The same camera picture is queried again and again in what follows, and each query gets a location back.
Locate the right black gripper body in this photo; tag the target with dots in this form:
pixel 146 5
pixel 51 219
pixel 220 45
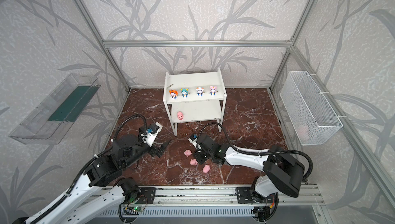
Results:
pixel 199 155

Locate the teal hooded Doraemon figure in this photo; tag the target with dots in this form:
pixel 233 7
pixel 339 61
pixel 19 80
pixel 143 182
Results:
pixel 184 93

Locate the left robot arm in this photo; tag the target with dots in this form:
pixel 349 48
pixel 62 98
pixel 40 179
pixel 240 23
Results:
pixel 99 184

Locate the white wire mesh basket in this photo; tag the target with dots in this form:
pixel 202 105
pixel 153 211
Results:
pixel 307 105

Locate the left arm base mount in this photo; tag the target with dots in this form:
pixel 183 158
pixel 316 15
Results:
pixel 144 195

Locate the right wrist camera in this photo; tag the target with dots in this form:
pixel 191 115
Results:
pixel 193 139

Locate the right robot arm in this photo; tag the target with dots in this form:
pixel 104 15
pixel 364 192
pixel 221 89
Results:
pixel 283 172

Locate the pink toy in basket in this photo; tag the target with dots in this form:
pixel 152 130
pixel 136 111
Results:
pixel 303 133

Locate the white hooded Doraemon figure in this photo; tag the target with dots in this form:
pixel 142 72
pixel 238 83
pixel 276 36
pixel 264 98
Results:
pixel 200 91

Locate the orange hooded Doraemon figure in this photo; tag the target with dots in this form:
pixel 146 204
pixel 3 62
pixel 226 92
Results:
pixel 173 93

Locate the white two-tier metal shelf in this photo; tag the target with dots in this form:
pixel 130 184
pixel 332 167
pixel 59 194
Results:
pixel 195 108

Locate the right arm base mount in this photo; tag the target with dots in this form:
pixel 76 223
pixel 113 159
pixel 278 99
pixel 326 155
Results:
pixel 244 195

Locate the pink pig toy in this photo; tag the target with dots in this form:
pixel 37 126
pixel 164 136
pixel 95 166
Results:
pixel 187 153
pixel 193 162
pixel 180 115
pixel 206 169

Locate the clear plastic wall bin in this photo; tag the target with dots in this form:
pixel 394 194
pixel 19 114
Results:
pixel 52 119

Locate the green circuit board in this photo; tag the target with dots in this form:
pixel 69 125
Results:
pixel 134 209

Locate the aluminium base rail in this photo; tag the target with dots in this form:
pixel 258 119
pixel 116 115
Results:
pixel 188 196

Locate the pink hooded Doraemon figure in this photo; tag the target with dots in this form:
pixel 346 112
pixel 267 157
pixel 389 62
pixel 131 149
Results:
pixel 213 90

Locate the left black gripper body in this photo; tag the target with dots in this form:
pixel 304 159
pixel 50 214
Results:
pixel 157 150

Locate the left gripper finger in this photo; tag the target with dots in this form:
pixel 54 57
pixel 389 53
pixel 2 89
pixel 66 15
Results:
pixel 165 145
pixel 160 152

